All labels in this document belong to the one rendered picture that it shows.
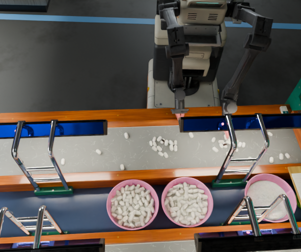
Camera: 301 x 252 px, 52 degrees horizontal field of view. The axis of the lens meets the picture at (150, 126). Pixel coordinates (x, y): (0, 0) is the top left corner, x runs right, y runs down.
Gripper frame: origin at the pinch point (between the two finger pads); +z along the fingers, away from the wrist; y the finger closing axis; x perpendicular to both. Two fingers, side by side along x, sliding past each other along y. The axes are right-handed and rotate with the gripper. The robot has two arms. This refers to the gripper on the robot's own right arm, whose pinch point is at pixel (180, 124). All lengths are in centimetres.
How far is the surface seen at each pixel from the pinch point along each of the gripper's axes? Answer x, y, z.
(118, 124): 3.8, -36.7, -0.9
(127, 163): -11.3, -31.9, 20.1
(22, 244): -70, -70, 38
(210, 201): -27.3, 11.0, 38.8
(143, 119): 4.6, -21.8, -3.5
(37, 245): -73, -63, 36
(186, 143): -3.6, 2.9, 11.0
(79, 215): -23, -58, 45
